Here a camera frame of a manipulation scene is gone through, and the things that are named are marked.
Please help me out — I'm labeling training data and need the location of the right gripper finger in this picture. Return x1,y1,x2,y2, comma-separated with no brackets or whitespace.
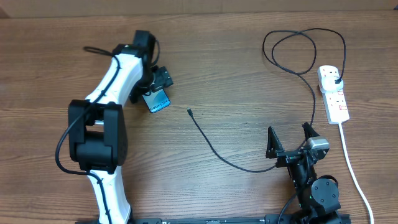
302,122,320,141
266,126,285,159

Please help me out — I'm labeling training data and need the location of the Samsung Galaxy smartphone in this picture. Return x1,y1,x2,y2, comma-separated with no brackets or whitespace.
142,90,171,113

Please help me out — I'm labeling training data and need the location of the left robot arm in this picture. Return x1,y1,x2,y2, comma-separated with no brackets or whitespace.
60,30,173,223

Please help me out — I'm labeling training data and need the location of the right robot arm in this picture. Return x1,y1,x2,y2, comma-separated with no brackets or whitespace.
266,123,342,223

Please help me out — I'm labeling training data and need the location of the white charger plug adapter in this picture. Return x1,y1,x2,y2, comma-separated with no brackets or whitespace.
320,77,344,94

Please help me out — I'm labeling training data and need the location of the white power strip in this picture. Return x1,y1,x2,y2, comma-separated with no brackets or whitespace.
317,65,349,124

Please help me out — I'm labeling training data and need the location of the white power strip cord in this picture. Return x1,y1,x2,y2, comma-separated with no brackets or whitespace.
338,123,375,224

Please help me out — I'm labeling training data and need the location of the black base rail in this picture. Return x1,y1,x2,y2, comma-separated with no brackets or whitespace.
75,215,351,224

